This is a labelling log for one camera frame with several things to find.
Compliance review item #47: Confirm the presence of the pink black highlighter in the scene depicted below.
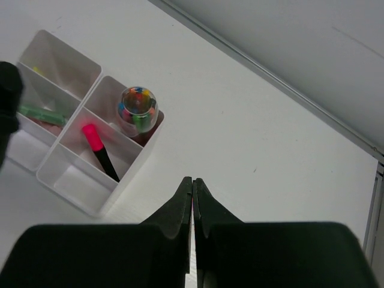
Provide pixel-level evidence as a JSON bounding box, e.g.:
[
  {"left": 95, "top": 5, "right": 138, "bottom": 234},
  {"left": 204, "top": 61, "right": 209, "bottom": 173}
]
[{"left": 82, "top": 124, "right": 119, "bottom": 182}]

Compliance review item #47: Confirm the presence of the clear tube of colored pens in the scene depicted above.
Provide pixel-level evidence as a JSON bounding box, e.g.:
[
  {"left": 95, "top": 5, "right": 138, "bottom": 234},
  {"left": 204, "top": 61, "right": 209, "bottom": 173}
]
[{"left": 117, "top": 86, "right": 159, "bottom": 138}]

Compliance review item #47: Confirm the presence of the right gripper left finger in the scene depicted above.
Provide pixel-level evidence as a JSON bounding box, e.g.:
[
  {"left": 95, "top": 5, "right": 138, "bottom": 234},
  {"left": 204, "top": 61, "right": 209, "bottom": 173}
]
[{"left": 1, "top": 177, "right": 192, "bottom": 287}]

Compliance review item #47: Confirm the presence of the white organizer box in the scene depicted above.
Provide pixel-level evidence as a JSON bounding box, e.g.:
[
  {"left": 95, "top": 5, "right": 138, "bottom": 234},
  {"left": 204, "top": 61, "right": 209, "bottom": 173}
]
[
  {"left": 7, "top": 30, "right": 102, "bottom": 172},
  {"left": 36, "top": 76, "right": 164, "bottom": 217}
]

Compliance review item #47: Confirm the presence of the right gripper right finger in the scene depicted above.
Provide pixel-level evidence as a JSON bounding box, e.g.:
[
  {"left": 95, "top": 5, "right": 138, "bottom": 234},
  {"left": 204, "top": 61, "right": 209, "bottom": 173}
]
[{"left": 193, "top": 178, "right": 379, "bottom": 287}]

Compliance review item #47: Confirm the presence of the aluminium frame rail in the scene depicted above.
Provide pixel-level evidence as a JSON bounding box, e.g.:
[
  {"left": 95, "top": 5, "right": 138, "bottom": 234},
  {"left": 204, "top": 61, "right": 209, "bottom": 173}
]
[{"left": 151, "top": 1, "right": 383, "bottom": 263}]

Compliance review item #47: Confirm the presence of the pink correction tape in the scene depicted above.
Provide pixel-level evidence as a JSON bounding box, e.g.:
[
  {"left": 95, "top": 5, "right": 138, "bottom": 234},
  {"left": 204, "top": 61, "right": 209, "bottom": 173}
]
[{"left": 29, "top": 118, "right": 62, "bottom": 136}]

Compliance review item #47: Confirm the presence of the green correction tape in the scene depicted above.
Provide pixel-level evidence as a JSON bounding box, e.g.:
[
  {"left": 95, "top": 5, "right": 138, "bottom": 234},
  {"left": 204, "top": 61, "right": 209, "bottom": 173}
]
[{"left": 19, "top": 105, "right": 67, "bottom": 127}]

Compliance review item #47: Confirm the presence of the left white organizer box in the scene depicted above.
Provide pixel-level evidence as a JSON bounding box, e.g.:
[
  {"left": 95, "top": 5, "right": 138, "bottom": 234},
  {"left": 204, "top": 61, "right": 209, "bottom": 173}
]
[{"left": 7, "top": 30, "right": 102, "bottom": 172}]

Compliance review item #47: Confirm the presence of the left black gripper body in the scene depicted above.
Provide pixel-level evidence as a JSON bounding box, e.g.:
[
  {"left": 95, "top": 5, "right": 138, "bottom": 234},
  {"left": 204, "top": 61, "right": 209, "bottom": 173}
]
[{"left": 1, "top": 61, "right": 24, "bottom": 167}]

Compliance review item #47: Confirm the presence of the right white organizer box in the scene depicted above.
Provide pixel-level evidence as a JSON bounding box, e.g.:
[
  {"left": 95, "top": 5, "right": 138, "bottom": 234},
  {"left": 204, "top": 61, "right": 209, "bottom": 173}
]
[{"left": 36, "top": 76, "right": 164, "bottom": 217}]

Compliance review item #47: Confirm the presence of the yellow pastel pen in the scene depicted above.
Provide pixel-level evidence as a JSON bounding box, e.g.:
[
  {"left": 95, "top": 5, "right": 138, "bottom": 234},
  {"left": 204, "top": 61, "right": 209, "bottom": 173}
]
[{"left": 32, "top": 67, "right": 44, "bottom": 76}]

